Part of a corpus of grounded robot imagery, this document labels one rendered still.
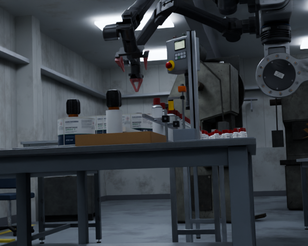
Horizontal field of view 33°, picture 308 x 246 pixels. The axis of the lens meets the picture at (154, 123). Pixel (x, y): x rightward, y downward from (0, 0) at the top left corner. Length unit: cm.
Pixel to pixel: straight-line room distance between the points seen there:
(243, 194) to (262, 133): 1053
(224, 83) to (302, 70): 455
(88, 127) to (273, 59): 103
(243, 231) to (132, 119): 150
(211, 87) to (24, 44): 314
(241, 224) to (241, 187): 12
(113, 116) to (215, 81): 419
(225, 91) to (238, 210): 523
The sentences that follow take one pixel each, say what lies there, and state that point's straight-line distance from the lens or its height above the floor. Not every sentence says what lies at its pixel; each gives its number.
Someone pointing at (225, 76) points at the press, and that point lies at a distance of 689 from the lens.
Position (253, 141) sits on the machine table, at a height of 82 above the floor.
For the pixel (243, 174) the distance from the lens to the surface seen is 168.
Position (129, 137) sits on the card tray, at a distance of 173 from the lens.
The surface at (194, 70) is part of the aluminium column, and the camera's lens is 291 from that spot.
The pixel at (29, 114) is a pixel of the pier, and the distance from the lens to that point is 827.
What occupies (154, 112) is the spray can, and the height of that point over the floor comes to 101.
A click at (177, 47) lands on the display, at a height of 142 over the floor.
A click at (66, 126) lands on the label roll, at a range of 278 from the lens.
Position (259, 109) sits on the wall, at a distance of 1224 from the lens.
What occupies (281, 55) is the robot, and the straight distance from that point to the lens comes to 238.
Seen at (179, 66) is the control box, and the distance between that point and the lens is 296.
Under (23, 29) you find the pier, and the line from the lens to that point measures 854.
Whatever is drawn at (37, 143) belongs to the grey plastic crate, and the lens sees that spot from 475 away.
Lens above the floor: 75
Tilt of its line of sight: 5 degrees up
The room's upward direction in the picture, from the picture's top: 2 degrees counter-clockwise
